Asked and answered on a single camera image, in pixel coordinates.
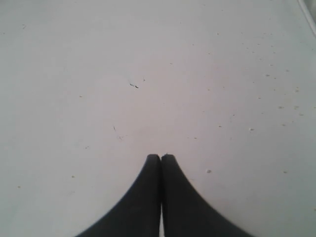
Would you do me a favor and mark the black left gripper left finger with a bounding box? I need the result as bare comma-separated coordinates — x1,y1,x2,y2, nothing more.
78,154,162,237

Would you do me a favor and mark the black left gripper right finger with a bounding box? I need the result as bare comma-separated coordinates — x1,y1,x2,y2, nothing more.
161,154,251,237

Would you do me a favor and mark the white rectangular plastic tray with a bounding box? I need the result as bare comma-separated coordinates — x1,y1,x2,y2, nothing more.
298,0,316,36

